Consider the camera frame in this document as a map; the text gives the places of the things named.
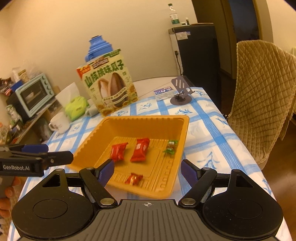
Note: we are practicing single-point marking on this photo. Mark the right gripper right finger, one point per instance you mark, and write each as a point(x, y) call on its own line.
point(200, 180)

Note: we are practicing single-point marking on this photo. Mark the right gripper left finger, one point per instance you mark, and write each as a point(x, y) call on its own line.
point(94, 181)

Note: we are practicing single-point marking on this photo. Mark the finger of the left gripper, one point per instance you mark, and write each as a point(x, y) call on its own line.
point(52, 159)
point(35, 148)

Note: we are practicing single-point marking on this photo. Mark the small red candy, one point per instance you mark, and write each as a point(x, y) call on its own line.
point(134, 179)

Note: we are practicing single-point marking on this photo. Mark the wooden shelf unit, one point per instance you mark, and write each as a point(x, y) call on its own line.
point(28, 131)

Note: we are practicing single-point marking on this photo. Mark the red snack packet left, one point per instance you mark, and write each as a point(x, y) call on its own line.
point(118, 152)

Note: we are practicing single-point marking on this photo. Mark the red snack packet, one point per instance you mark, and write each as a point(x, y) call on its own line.
point(118, 152)
point(140, 151)

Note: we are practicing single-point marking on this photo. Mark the white mug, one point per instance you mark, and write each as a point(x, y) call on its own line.
point(59, 123)

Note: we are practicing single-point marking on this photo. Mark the green candy packet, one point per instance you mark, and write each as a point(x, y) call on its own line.
point(171, 147)

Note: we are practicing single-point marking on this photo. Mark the red snack packet middle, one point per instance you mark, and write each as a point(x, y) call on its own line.
point(140, 151)

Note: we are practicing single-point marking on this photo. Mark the light blue toaster oven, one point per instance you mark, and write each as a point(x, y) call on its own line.
point(34, 94)

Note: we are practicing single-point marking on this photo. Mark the green tissue pack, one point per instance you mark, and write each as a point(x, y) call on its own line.
point(73, 103)

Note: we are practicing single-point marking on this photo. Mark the orange plastic tray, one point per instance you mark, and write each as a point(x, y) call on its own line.
point(154, 147)

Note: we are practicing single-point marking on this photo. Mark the grey phone stand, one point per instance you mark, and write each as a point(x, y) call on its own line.
point(183, 96)

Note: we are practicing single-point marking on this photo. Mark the small blue white box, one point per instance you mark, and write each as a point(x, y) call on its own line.
point(164, 93)

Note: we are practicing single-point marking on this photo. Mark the sunflower seed box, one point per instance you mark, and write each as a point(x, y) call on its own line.
point(108, 82)

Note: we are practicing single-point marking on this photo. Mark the quilted tan chair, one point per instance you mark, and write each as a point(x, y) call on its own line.
point(264, 99)

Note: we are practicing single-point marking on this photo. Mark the blue thermos jug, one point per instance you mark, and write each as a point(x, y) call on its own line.
point(98, 47)

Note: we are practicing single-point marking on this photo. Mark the black mini fridge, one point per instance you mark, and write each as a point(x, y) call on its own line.
point(197, 57)

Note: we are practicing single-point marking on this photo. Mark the plastic water bottle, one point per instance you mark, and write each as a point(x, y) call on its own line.
point(174, 16)

